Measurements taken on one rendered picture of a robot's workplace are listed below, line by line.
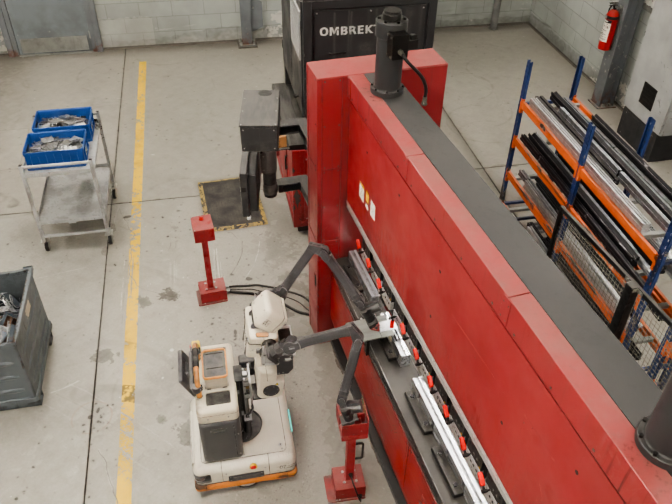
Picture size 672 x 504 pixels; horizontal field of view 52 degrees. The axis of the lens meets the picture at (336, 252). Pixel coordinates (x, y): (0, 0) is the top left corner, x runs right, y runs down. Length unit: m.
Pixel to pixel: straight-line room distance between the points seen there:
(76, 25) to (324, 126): 6.81
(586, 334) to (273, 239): 4.37
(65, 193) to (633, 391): 5.64
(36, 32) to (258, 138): 6.73
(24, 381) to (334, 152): 2.69
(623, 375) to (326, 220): 2.71
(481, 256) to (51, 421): 3.58
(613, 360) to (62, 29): 9.31
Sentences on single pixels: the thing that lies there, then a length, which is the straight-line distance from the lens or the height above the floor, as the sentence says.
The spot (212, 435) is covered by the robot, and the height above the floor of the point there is 0.58.
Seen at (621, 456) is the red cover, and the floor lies 2.29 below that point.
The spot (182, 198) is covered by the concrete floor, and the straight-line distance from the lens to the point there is 7.25.
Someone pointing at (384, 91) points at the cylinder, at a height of 2.33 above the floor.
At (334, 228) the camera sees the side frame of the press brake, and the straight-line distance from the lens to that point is 4.82.
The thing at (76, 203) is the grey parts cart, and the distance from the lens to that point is 6.86.
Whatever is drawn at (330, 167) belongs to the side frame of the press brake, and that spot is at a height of 1.67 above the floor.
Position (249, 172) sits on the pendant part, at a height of 1.57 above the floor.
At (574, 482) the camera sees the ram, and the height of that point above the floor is 1.93.
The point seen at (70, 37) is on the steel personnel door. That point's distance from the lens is 10.79.
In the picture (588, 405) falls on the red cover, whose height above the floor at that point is 2.30.
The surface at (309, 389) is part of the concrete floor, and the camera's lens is 5.27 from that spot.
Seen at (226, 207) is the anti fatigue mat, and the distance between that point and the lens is 7.03.
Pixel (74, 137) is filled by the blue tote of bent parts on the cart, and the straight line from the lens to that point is 6.60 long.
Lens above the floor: 4.09
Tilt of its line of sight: 40 degrees down
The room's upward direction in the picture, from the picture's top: 1 degrees clockwise
